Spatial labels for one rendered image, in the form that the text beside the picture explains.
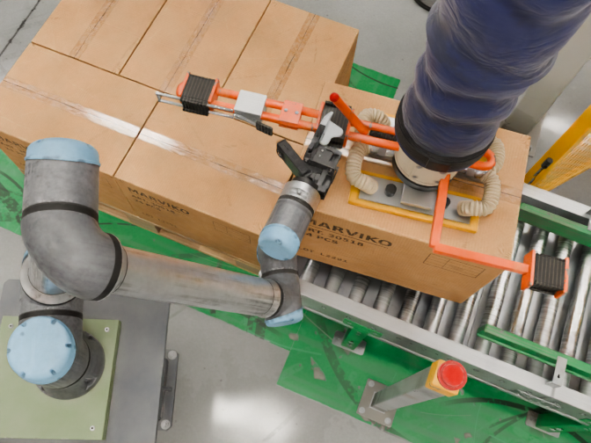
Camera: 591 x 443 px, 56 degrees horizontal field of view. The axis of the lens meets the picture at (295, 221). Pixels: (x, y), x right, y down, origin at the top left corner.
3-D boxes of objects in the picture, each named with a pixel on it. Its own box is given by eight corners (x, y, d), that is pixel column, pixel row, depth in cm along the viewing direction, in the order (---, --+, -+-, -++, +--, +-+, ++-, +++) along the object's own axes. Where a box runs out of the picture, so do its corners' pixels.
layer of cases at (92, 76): (348, 86, 269) (359, 29, 231) (265, 269, 234) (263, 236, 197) (127, 6, 282) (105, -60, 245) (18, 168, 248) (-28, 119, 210)
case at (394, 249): (481, 195, 193) (531, 135, 156) (461, 303, 178) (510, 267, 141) (315, 148, 197) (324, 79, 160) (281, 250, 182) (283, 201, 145)
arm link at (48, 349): (26, 392, 142) (-1, 384, 126) (31, 325, 149) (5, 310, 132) (89, 385, 144) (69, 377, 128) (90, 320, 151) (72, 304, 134)
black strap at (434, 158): (496, 98, 133) (502, 88, 129) (485, 183, 124) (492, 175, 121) (403, 77, 134) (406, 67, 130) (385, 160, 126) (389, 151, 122)
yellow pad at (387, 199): (479, 200, 148) (486, 192, 143) (475, 235, 144) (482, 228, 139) (354, 170, 149) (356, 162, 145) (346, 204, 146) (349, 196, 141)
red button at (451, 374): (466, 368, 137) (471, 366, 134) (457, 395, 135) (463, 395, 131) (439, 357, 138) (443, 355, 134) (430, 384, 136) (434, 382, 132)
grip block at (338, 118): (352, 119, 144) (355, 105, 138) (344, 150, 140) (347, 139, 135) (320, 111, 144) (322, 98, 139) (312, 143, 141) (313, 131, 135)
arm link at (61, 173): (18, 323, 145) (6, 208, 83) (23, 260, 152) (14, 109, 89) (81, 322, 151) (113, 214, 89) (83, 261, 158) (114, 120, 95)
